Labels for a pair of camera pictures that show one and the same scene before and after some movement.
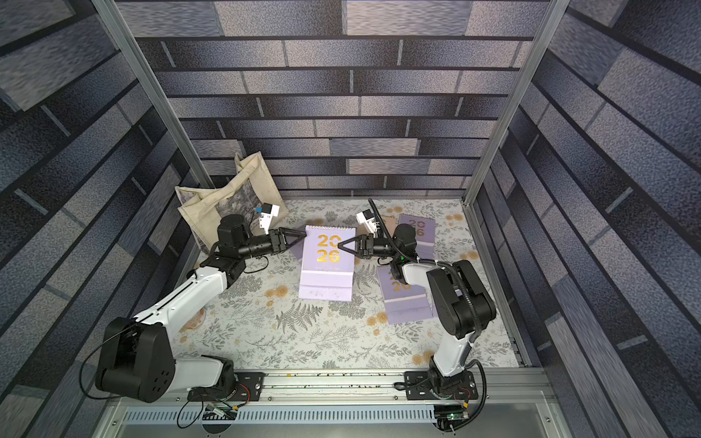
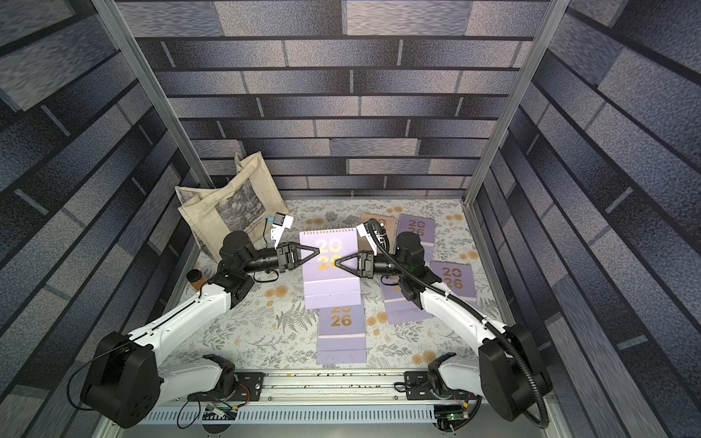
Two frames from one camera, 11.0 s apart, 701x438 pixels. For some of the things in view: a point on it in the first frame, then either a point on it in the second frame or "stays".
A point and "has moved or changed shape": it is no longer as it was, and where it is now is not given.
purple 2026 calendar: x=425 y=234 stays
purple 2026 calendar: x=327 y=269 -> x=340 y=336
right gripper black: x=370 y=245 -> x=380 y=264
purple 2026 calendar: x=298 y=250 has moved or changed shape
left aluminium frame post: x=151 y=90 stays
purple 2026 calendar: x=403 y=303 stays
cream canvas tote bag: x=252 y=189 stays
